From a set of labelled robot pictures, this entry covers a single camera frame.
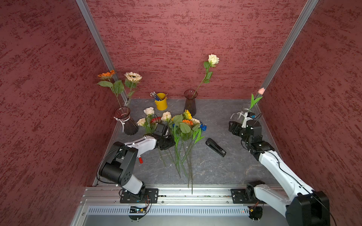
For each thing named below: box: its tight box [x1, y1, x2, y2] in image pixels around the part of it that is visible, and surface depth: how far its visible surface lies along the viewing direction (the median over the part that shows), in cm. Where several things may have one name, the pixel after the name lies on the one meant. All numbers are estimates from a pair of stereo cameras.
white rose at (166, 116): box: [161, 111, 173, 122], surface depth 105 cm
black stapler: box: [205, 137, 227, 158], surface depth 91 cm
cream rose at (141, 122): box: [136, 117, 147, 127], surface depth 102 cm
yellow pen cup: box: [154, 92, 168, 111], surface depth 112 cm
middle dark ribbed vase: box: [183, 89, 198, 117], surface depth 102 cm
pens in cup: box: [149, 91, 162, 102], surface depth 105 cm
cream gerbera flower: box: [123, 71, 143, 106], surface depth 80 cm
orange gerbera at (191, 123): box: [182, 119, 194, 187], surface depth 97 cm
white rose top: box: [143, 106, 155, 117], surface depth 111 cm
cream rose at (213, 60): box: [191, 54, 220, 98], surface depth 91 cm
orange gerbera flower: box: [96, 69, 125, 116], surface depth 79 cm
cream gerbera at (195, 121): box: [190, 117, 201, 124], surface depth 101 cm
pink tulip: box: [249, 87, 266, 110], surface depth 91 cm
